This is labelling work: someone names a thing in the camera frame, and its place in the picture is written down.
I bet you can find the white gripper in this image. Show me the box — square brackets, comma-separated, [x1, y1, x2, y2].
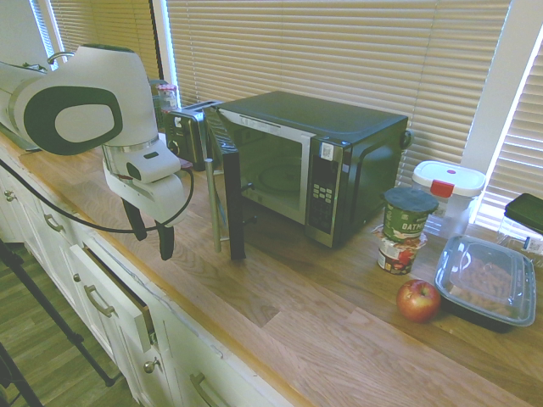
[103, 164, 191, 261]

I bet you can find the black steel microwave body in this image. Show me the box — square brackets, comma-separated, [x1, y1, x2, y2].
[215, 90, 410, 250]

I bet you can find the white open drawer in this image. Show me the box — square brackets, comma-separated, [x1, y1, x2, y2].
[69, 243, 156, 354]

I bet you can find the white kitchen cabinet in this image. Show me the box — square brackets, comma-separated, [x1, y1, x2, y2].
[0, 157, 298, 407]

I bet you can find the black silver toaster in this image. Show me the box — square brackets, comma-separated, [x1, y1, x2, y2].
[162, 101, 222, 172]

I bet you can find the glass jar with red lid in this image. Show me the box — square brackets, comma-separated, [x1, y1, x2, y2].
[155, 83, 180, 112]

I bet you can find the narrow beige window blind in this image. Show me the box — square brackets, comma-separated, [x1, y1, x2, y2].
[473, 49, 543, 231]
[48, 0, 161, 81]

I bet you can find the red white oatmeal cup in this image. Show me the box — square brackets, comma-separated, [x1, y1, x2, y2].
[377, 231, 428, 277]

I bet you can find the green oatmeal cup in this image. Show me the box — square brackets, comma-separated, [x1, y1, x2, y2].
[382, 187, 439, 244]

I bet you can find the wide beige window blind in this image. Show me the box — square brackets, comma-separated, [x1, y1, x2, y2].
[165, 0, 512, 188]

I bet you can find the red apple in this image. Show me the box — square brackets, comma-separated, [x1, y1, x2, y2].
[395, 279, 443, 324]

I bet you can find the clear container white red lid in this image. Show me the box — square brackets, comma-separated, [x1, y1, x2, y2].
[411, 160, 487, 239]

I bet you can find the black food container clear lid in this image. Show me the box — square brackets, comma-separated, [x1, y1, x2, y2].
[434, 234, 538, 333]

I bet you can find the flat black lid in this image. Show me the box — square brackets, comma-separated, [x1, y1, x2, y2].
[504, 192, 543, 236]

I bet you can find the black-lidded clear container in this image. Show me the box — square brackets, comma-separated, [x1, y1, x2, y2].
[498, 215, 543, 257]

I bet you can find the black microwave door with handle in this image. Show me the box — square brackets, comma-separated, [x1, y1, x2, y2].
[202, 103, 248, 261]

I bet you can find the silver drawer bar handle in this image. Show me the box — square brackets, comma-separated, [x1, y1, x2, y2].
[82, 284, 117, 319]

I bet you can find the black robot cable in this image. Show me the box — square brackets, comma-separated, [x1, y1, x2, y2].
[0, 162, 195, 233]

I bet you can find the silver cabinet bar handle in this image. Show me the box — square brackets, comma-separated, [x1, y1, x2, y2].
[189, 372, 222, 407]
[42, 213, 65, 234]

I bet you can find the black camera tripod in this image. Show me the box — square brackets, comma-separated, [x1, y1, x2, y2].
[0, 238, 116, 407]

